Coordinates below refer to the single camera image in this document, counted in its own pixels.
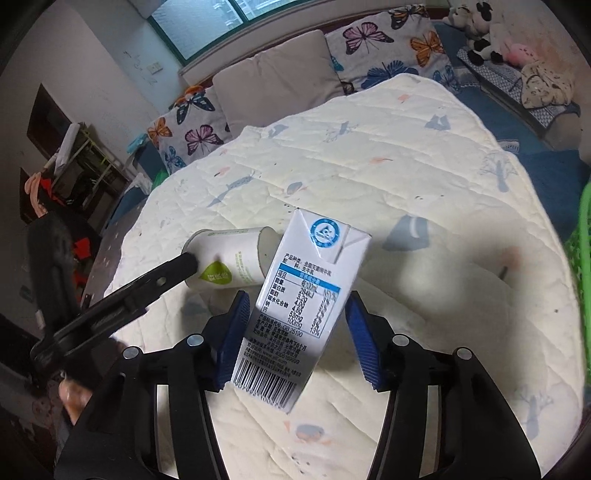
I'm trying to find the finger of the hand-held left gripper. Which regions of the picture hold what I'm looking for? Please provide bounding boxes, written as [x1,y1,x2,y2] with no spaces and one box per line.
[55,253,201,348]

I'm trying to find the small butterfly print pillow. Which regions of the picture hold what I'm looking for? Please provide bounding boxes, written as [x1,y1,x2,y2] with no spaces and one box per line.
[147,87,232,175]

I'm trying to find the white quilted blanket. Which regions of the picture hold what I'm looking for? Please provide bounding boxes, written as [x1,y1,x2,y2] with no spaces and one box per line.
[104,72,583,480]

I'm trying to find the white blue milk carton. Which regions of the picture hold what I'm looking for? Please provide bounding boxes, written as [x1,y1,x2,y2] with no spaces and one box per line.
[230,208,373,414]

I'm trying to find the beige pillow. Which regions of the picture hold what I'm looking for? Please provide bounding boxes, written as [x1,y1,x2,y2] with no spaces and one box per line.
[211,29,348,149]

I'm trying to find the large butterfly print pillow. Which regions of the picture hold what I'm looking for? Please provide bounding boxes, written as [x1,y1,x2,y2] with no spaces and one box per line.
[324,4,463,94]

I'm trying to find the blue bed sheet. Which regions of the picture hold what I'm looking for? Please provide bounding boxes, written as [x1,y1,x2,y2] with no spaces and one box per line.
[433,22,591,224]

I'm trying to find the green plastic basket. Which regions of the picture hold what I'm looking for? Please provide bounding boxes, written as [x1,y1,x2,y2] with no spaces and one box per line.
[564,178,591,303]

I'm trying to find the person's left hand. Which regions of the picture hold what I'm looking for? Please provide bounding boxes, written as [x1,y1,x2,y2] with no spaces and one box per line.
[59,376,95,428]

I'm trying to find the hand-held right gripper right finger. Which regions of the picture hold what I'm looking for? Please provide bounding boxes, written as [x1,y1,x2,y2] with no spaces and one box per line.
[344,291,542,480]

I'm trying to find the cream patterned cloth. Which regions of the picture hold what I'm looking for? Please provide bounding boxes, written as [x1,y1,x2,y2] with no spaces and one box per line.
[521,59,576,110]

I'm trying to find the pink plush toy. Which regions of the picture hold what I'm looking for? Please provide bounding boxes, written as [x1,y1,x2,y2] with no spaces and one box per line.
[502,39,539,64]

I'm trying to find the metal storage rack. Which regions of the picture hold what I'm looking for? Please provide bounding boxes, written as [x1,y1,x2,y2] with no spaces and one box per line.
[45,121,131,209]

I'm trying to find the red orange clothes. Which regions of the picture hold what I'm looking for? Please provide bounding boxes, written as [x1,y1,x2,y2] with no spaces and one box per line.
[24,170,63,219]

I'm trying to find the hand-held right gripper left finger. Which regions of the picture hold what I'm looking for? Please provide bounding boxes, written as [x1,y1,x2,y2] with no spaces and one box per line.
[54,290,253,480]

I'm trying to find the black white plush toys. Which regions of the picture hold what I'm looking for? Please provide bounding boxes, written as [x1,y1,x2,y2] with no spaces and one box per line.
[442,0,509,66]

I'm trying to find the green framed window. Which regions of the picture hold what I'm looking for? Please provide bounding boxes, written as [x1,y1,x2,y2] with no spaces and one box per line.
[147,0,298,66]

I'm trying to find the white cup green logo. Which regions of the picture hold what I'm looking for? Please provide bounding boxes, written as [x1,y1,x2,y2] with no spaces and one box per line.
[181,225,283,292]

